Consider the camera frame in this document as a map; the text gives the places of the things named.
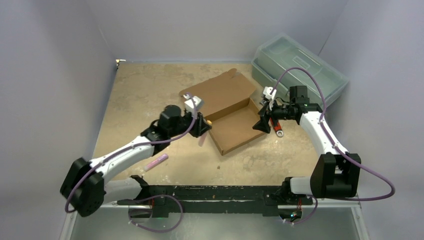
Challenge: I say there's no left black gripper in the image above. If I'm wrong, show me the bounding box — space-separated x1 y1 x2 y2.
169 108 211 138

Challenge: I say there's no brown cardboard box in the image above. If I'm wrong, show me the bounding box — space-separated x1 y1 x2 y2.
179 68 265 156

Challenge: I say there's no purple highlighter marker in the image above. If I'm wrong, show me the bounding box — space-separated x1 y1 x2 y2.
143 153 169 172

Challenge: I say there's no orange pink highlighter marker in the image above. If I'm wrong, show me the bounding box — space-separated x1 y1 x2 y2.
198 120 212 147

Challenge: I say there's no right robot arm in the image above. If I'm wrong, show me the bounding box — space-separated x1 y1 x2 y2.
252 85 361 204

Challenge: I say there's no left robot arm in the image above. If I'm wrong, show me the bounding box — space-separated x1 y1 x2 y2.
59 105 212 217

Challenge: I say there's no translucent green plastic toolbox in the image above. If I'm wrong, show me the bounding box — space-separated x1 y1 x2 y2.
251 33 349 107

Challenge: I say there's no red handled adjustable wrench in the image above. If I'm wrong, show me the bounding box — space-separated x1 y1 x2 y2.
259 99 284 138

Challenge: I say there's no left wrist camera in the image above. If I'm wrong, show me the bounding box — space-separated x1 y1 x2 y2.
183 94 205 113

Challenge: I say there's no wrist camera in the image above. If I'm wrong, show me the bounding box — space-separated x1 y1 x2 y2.
183 94 205 113
262 86 276 110

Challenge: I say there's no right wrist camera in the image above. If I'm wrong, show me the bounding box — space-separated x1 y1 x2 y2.
262 86 276 110

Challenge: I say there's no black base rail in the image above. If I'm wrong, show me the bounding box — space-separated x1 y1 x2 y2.
117 177 313 218

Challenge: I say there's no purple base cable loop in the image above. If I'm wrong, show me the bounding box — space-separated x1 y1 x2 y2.
127 194 185 233

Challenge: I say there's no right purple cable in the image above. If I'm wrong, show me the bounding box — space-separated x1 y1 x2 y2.
272 67 396 202

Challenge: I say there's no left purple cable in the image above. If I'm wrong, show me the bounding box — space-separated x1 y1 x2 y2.
64 92 200 214

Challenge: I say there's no aluminium frame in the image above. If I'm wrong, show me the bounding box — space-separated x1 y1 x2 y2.
60 197 369 240

